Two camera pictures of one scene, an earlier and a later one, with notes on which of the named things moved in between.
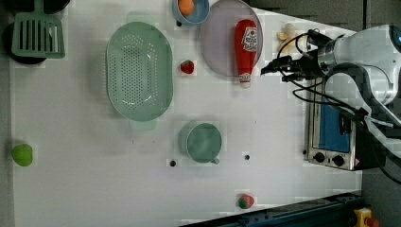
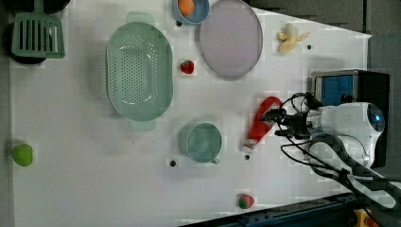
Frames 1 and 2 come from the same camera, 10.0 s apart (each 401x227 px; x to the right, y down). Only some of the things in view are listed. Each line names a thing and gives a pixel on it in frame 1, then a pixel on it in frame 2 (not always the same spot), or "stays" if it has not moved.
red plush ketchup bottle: (245, 49) → (260, 128)
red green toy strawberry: (246, 201) stays
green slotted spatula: (38, 34) stays
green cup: (201, 142) stays
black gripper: (307, 67) → (296, 124)
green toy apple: (23, 154) stays
